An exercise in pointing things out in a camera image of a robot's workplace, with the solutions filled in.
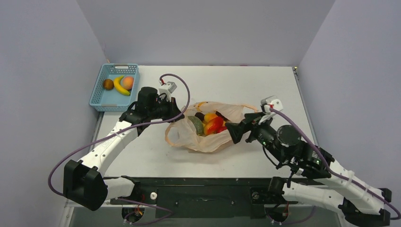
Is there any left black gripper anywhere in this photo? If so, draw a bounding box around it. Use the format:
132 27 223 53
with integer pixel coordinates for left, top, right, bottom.
148 96 185 123

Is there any translucent orange plastic bag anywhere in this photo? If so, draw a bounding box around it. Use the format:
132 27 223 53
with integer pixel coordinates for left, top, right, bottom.
165 101 257 153

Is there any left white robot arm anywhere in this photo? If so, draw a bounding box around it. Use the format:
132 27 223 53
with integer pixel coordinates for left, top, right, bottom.
63 82 184 211

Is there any dark purple fruit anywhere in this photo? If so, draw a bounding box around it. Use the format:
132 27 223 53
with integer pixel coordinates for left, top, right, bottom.
195 112 205 122

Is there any green netted melon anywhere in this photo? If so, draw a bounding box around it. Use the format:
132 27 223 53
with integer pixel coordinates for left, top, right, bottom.
188 116 204 135

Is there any red yellow mango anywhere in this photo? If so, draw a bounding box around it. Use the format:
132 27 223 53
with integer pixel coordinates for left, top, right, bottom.
203 116 224 136

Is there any orange peach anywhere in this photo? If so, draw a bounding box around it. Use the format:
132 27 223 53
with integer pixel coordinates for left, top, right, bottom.
121 76 134 90

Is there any blue plastic basket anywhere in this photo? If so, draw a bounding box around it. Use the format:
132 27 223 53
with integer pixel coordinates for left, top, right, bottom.
89 63 140 112

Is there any yellow banana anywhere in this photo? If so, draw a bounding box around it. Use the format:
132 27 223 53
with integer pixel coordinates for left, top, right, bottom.
113 75 131 96

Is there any brown kiwi fruit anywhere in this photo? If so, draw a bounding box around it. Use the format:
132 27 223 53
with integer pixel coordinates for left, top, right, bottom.
103 79 114 90

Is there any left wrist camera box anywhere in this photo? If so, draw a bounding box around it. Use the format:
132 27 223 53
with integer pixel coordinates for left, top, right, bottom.
158 81 177 102

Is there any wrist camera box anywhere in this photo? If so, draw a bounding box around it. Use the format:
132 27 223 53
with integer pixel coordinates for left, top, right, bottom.
158 81 177 102
258 96 284 125

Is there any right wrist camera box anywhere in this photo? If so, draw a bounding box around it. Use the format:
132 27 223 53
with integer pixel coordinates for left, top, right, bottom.
258 96 284 125

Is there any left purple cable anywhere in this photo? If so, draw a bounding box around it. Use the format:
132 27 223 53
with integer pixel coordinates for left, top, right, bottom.
47 73 191 226

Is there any purple cable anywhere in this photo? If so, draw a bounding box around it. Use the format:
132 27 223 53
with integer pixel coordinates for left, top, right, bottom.
47 73 191 226
266 108 401 226

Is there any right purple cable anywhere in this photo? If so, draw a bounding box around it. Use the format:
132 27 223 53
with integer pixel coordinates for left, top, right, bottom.
266 108 401 226

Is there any aluminium frame rail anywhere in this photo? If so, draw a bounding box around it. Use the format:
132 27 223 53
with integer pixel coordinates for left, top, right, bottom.
64 200 342 209

